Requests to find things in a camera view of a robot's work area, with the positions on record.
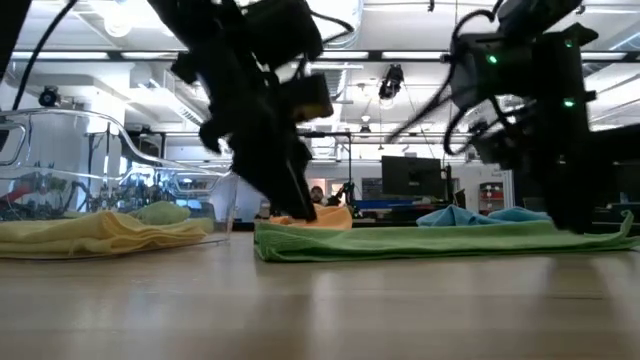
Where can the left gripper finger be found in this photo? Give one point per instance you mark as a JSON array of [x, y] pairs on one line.
[[272, 185], [306, 190]]

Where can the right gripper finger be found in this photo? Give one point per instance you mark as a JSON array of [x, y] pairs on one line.
[[570, 195]]

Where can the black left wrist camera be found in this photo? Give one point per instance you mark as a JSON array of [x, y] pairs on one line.
[[312, 97]]

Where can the black ceiling spotlight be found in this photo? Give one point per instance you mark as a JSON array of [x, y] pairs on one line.
[[391, 82]]

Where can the black computer monitor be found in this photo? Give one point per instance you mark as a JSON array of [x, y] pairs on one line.
[[410, 177]]

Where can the silver ventilation duct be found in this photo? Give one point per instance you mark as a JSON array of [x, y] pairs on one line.
[[345, 20]]

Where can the yellow microfiber towel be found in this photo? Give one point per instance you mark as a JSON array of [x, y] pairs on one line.
[[100, 235]]

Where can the round ceiling lamp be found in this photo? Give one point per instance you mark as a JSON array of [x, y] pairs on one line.
[[117, 25]]

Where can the blue microfiber towel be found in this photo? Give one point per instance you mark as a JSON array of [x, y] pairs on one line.
[[450, 217]]

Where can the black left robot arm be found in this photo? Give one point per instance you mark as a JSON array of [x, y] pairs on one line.
[[200, 20]]

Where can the person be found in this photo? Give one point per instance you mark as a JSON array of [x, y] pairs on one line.
[[317, 195]]

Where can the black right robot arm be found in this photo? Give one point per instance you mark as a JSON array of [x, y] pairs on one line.
[[535, 15]]

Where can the round black ceiling camera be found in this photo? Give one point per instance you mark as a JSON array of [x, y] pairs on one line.
[[48, 96]]

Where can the red tool cabinet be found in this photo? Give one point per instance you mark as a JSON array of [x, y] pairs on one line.
[[491, 200]]

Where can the clear plastic bin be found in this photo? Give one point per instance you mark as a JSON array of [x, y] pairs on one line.
[[220, 200]]

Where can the black background rig frame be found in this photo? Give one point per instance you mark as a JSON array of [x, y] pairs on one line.
[[350, 160]]

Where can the orange microfiber towel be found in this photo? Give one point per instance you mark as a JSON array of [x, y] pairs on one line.
[[332, 217]]

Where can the black aluminium table frame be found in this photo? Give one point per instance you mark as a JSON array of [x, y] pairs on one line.
[[385, 223]]

